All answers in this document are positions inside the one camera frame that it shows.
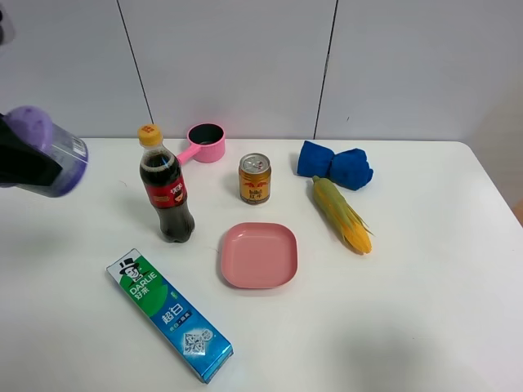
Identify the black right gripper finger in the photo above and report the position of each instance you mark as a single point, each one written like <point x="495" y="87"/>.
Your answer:
<point x="22" y="164"/>

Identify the purple lidded round container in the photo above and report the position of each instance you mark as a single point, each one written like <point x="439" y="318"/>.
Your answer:
<point x="35" y="127"/>

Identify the cola bottle yellow cap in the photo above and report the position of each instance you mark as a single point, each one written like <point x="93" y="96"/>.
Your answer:
<point x="162" y="177"/>

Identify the green blue toothpaste box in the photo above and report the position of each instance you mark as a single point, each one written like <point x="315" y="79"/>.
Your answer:
<point x="203" y="348"/>

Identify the gold energy drink can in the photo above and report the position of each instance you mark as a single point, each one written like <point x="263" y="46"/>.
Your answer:
<point x="254" y="178"/>

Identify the pink square plate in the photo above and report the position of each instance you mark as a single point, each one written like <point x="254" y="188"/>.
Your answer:
<point x="258" y="255"/>

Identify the blue folded cloth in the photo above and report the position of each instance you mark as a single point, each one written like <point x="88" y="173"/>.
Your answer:
<point x="349" y="169"/>

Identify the corn cob with husk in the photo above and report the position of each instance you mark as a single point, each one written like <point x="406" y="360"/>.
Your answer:
<point x="348" y="224"/>

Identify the pink cup with handle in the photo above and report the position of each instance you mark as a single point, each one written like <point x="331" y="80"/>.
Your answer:
<point x="207" y="144"/>

